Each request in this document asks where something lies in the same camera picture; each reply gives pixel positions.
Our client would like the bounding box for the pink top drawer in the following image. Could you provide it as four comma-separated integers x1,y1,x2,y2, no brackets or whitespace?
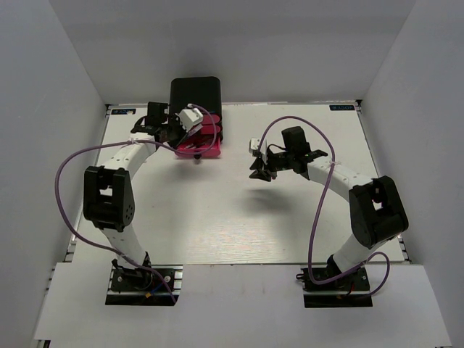
202,114,221,125

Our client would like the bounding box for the pink bottom drawer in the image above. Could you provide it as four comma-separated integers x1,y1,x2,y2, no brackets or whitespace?
176,136,221,159

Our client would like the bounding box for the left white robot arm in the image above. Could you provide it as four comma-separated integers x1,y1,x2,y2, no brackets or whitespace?
83,104,203,289

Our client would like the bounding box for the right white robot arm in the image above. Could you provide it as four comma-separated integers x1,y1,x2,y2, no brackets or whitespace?
249,126,409,289

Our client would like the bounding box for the black drawer cabinet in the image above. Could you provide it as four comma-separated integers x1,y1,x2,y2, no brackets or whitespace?
169,76,223,141

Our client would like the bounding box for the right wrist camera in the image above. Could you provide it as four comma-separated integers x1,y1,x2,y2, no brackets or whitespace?
249,138,268,163

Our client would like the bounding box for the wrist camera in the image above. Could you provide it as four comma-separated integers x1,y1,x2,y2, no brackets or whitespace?
249,138,268,163
178,108,204,132

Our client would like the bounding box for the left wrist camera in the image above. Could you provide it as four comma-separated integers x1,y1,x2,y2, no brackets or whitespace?
178,108,204,132

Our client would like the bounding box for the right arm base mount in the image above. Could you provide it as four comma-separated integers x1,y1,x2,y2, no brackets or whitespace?
296,268,373,309

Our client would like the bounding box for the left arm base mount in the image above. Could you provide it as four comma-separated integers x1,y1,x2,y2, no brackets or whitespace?
105,265,183,307

